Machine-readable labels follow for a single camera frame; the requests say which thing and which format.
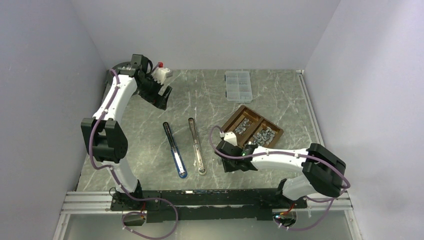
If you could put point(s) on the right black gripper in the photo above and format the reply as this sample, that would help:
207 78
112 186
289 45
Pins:
228 168

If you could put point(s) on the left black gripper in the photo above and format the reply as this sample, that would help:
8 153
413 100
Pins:
157 100

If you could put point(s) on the black beige stapler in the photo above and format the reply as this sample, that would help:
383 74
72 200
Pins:
197 148

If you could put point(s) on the brown staple tray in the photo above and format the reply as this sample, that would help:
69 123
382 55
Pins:
249 126

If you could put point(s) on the blue stapler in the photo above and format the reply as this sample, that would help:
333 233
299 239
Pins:
179 163

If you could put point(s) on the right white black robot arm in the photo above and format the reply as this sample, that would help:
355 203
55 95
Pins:
318 170

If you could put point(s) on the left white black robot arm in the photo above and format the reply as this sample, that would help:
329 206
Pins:
105 140

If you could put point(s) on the black filament spool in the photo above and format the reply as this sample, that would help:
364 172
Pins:
110 76

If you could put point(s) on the clear plastic organizer box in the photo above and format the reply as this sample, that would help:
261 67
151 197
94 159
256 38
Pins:
238 86

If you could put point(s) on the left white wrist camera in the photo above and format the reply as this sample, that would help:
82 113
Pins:
160 73

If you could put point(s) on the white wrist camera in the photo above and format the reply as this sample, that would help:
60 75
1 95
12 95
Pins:
160 73
229 137

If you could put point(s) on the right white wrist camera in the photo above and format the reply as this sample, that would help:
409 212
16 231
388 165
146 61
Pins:
229 137

